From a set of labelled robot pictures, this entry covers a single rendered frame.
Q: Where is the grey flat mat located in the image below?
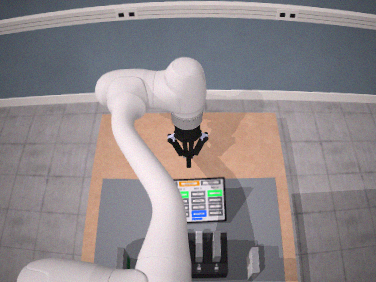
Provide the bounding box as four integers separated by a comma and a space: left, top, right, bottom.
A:
94, 177, 285, 282

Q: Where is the black-framed status screen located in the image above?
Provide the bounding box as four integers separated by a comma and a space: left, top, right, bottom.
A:
173, 177, 227, 223

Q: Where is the white hard drive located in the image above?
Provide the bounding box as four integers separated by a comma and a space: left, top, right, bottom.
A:
212, 231, 221, 262
246, 247, 260, 281
195, 232, 203, 262
116, 247, 131, 269

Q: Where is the black drive dock housing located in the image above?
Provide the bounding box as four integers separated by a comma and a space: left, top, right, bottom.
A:
188, 233, 228, 278

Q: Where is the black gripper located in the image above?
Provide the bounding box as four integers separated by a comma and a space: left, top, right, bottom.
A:
168, 125, 208, 168

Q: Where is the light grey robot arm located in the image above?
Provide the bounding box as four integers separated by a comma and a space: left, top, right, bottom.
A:
17, 57, 206, 282

